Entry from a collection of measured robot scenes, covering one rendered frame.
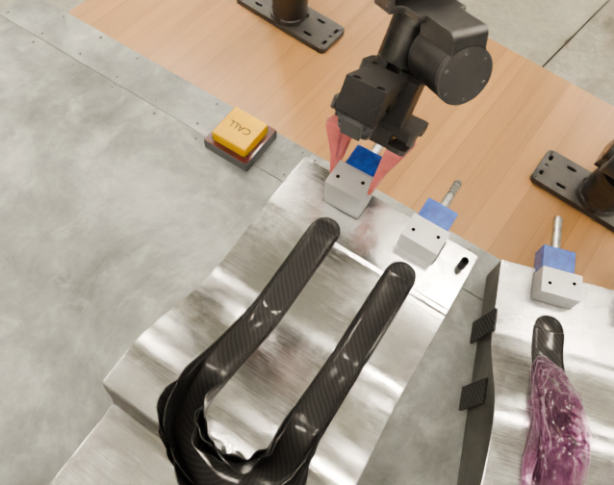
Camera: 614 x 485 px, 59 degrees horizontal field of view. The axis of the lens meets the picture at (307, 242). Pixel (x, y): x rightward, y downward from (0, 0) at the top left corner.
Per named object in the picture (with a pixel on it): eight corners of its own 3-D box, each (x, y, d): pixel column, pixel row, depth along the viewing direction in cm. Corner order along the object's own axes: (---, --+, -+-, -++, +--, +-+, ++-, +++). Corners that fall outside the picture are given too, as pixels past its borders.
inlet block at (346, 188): (372, 130, 74) (377, 105, 69) (405, 146, 73) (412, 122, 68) (323, 202, 70) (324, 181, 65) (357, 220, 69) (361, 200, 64)
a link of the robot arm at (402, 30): (438, 92, 57) (469, 27, 53) (394, 84, 54) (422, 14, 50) (407, 65, 61) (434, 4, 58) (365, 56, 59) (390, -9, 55)
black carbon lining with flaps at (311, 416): (317, 217, 70) (322, 178, 62) (424, 283, 67) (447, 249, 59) (138, 455, 56) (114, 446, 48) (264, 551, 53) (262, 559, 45)
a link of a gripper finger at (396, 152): (376, 212, 62) (410, 140, 57) (323, 183, 64) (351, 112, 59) (394, 191, 68) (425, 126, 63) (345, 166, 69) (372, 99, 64)
